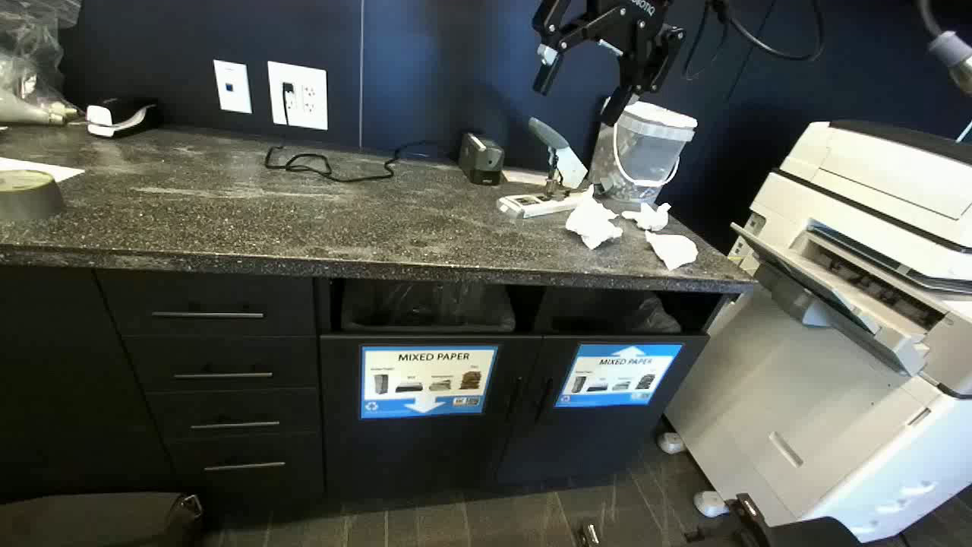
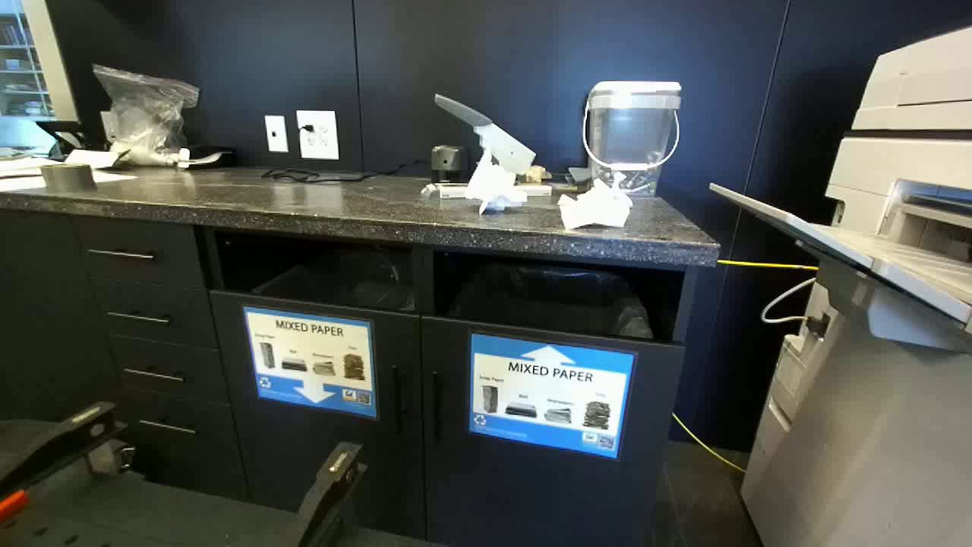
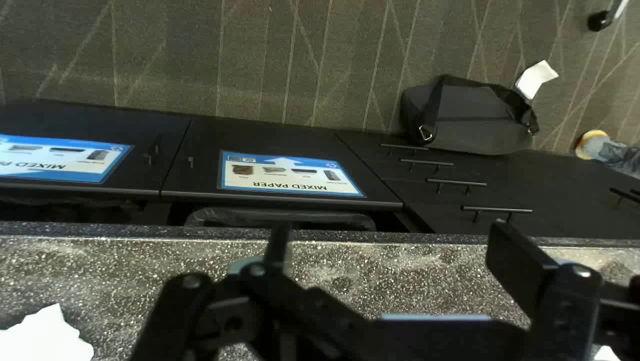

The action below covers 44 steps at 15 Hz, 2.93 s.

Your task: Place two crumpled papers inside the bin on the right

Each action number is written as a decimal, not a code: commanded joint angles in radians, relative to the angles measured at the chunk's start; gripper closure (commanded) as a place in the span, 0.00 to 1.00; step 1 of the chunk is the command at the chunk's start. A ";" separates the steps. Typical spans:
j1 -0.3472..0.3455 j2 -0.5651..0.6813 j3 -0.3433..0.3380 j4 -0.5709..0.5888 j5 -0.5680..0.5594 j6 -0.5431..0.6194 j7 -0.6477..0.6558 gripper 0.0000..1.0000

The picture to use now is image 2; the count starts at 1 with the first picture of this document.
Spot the white paper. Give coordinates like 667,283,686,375
466,165,529,214
558,182,632,231

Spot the right black bin liner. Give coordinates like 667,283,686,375
450,264,654,342

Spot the black bin liner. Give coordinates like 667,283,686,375
450,264,654,342
255,251,416,310

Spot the left black bin liner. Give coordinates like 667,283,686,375
255,251,416,310

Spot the crumpled clear plastic bag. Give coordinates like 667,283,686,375
95,63,200,167

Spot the right mixed paper sign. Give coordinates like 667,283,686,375
468,336,635,460

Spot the mixed paper sign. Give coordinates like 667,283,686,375
468,336,635,460
244,304,380,421

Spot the left mixed paper sign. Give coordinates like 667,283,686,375
244,304,380,421

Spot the clear plastic bucket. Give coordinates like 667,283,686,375
580,78,681,196

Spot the white power outlet plate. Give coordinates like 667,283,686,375
295,110,339,162

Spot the black chair armrest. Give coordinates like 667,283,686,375
288,440,363,547

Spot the black drawer cabinet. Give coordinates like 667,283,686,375
75,220,245,499

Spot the large white office printer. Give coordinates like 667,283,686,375
725,27,972,547

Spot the yellow cable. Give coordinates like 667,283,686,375
667,257,820,476

